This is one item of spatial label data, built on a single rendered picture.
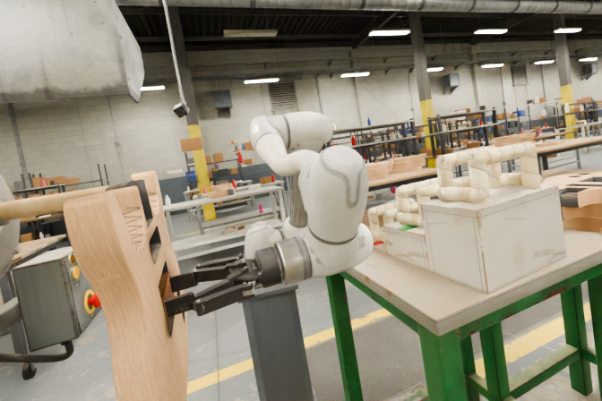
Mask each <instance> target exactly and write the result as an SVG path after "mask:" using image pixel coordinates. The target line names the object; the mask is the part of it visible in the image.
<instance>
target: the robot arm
mask: <svg viewBox="0 0 602 401"><path fill-rule="evenodd" d="M332 135H333V126H332V122H331V119H330V118H329V117H328V116H326V115H323V114H320V113H317V112H295V113H289V114H285V115H272V116H265V115H261V116H257V117H255V118H254V119H253V120H252V122H251V123H250V125H249V139H250V142H251V143H252V146H253V148H254V150H255V151H256V152H257V153H258V155H259V156H260V157H261V158H262V159H263V160H264V161H265V162H266V163H267V164H268V165H269V167H270V168H271V169H272V170H273V171H274V172H275V173H276V174H278V175H281V176H290V194H289V217H288V218H287V219H286V220H285V223H284V225H283V227H282V228H281V229H278V230H276V229H273V227H272V226H271V225H268V224H264V223H262V224H258V225H254V226H251V227H249V228H248V230H247V233H246V235H245V259H244V255H243V253H239V254H238V255H235V256H233V257H229V258H225V259H221V260H214V261H209V262H205V263H201V264H198V265H196V266H195V267H196V269H194V270H193V271H191V272H187V273H184V274H181V275H177V276H173V277H170V278H169V282H170V285H171V289H172V293H174V292H177V291H181V290H184V289H187V288H190V287H194V286H198V284H199V282H207V281H215V280H223V279H225V280H223V281H221V282H219V283H218V284H215V285H213V286H210V287H208V288H206V289H204V290H202V291H201V292H199V293H197V294H194V293H193V292H189V293H186V294H181V295H178V296H175V297H172V298H168V299H166V300H164V304H165V307H166V311H167V315H168V317H171V316H175V315H177V314H180V313H183V312H186V311H190V310H194V311H196V313H197V316H202V315H205V314H207V313H210V312H212V311H216V310H218V309H221V308H223V307H226V306H228V305H230V304H233V303H237V302H239V301H242V300H247V299H252V298H254V297H255V293H254V290H256V289H260V288H267V287H270V286H275V285H278V284H284V285H285V286H287V285H291V284H294V283H296V282H299V281H302V280H307V279H308V278H311V277H327V276H331V275H334V274H338V273H340V272H343V271H345V270H348V269H351V268H354V267H355V266H356V265H358V264H360V263H361V262H363V261H364V260H366V259H367V258H368V257H369V256H370V255H371V253H372V251H373V248H374V241H373V237H372V234H371V232H370V230H369V229H368V228H367V226H365V225H364V224H362V223H361V222H362V219H363V216H364V213H365V209H366V202H367V195H368V188H369V178H368V171H367V167H366V163H365V161H364V159H363V158H362V156H361V155H360V154H359V153H357V152H356V151H355V150H353V149H352V148H349V147H346V146H332V147H329V148H327V149H324V150H323V151H322V152H321V153H320V154H319V152H320V150H321V148H322V147H323V144H326V143H327V142H328V141H329V140H330V139H331V137H332ZM286 149H287V150H288V154H287V152H286ZM199 298H201V299H199ZM203 307H204V308H203Z"/></svg>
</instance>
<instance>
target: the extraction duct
mask: <svg viewBox="0 0 602 401"><path fill-rule="evenodd" d="M530 1H531V4H530ZM530 1H529V0H440V1H439V5H438V0H277V6H276V8H289V9H326V10H357V11H358V10H359V11H361V10H377V11H415V12H419V11H428V12H432V11H434V12H464V13H468V12H479V13H524V12H525V11H526V12H525V13H578V14H602V2H601V7H600V2H596V1H578V0H577V1H576V0H530ZM115 2H116V5H141V6H164V5H163V1H162V0H115ZM437 5H438V7H437V8H436V6H437ZM529 5H530V7H529ZM168 6H193V7H242V8H243V7H244V8H274V7H275V0H168ZM599 7H600V9H599ZM435 8H436V10H434V9H435ZM528 8H529V9H528ZM527 9H528V10H527ZM598 9H599V10H598Z"/></svg>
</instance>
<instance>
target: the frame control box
mask: <svg viewBox="0 0 602 401"><path fill-rule="evenodd" d="M70 253H73V248H72V246H70V247H66V248H62V249H57V250H53V251H49V252H46V253H44V254H42V255H40V256H38V257H36V258H34V259H32V260H29V261H27V262H25V263H23V264H21V265H19V266H17V267H15V268H13V269H12V274H13V282H14V286H15V290H16V294H17V298H18V303H19V306H20V310H21V317H22V322H23V326H24V330H25V334H26V338H27V342H28V346H29V350H30V352H33V351H37V350H39V349H43V348H46V347H49V346H54V345H57V344H61V346H64V347H65V350H66V353H64V354H0V363H55V362H62V361H64V360H66V359H68V358H70V356H71V355H72V354H73V350H74V348H73V342H72V340H73V339H76V338H78V337H79V336H80V335H81V334H82V332H83V331H84V330H85V329H86V328H87V327H88V326H89V325H90V323H91V322H92V321H93V319H94V318H95V317H96V316H97V314H98V313H99V312H100V311H101V309H102V306H100V307H99V308H95V307H94V305H91V306H89V304H88V300H89V298H91V297H93V295H94V293H96V292H95V290H94V289H93V287H92V285H91V284H90V282H89V281H88V280H87V278H86V277H85V276H84V274H83V273H82V270H81V268H80V266H79V264H78V262H77V260H76V261H75V263H74V265H71V264H70V263H69V260H68V256H69V254H70ZM73 254H74V253H73ZM74 267H78V268H79V270H80V276H79V277H78V278H74V276H73V268H74Z"/></svg>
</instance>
